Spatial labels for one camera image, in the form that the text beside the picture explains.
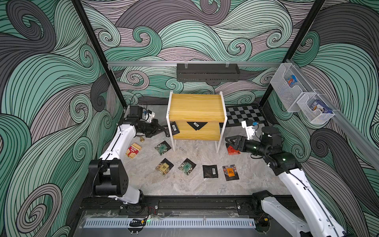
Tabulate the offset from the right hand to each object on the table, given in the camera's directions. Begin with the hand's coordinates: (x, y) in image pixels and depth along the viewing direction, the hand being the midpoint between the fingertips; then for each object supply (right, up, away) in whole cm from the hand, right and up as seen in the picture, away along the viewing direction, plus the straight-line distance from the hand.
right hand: (229, 139), depth 70 cm
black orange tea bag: (+5, -22, +15) cm, 27 cm away
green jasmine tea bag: (-36, -9, +25) cm, 45 cm away
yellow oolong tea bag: (-34, -19, +18) cm, 43 cm away
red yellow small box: (-55, -10, +23) cm, 60 cm away
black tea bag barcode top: (-7, -21, +15) cm, 27 cm away
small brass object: (-51, -4, +28) cm, 58 cm away
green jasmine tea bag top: (-20, -19, +18) cm, 33 cm away
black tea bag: (-14, +6, +18) cm, 23 cm away
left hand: (-34, +5, +11) cm, 36 cm away
